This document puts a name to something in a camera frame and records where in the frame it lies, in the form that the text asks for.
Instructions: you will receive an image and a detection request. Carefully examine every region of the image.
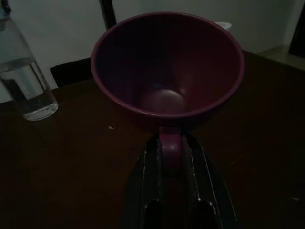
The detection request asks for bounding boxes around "small white object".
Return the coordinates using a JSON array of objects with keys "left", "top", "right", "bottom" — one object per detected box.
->
[{"left": 213, "top": 21, "right": 234, "bottom": 31}]

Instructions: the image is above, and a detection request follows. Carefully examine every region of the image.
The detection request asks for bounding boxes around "dark chair back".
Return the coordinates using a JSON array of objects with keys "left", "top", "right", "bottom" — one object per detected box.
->
[{"left": 50, "top": 57, "right": 96, "bottom": 88}]

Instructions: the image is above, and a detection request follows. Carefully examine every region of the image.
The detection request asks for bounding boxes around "clear glass water bottle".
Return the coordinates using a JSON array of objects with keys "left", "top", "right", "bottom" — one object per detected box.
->
[{"left": 0, "top": 4, "right": 59, "bottom": 122}]

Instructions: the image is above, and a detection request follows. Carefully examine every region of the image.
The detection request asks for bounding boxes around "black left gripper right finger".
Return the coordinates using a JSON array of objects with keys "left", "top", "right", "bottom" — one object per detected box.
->
[{"left": 182, "top": 133, "right": 239, "bottom": 229}]

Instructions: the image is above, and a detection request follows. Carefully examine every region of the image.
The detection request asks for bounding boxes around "dark flared cup with handle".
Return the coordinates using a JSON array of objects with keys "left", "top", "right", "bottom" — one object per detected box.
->
[{"left": 90, "top": 11, "right": 246, "bottom": 178}]

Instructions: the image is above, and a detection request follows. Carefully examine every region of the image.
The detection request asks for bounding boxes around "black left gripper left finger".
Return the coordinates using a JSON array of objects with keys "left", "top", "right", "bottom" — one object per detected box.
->
[{"left": 123, "top": 136, "right": 165, "bottom": 229}]

